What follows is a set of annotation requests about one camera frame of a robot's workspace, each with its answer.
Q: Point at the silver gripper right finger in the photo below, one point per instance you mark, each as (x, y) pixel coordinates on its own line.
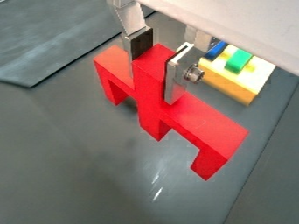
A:
(182, 66)

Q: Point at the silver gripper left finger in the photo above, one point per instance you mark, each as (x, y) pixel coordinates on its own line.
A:
(137, 34)

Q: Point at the red cross-shaped block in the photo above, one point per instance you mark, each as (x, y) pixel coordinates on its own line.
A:
(140, 79)

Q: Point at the yellow base board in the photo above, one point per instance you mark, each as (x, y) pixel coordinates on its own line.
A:
(241, 86)

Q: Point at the blue long bar block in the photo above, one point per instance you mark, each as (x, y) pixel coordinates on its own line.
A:
(214, 52)

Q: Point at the green long bar block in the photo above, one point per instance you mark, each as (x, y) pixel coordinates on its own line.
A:
(238, 60)

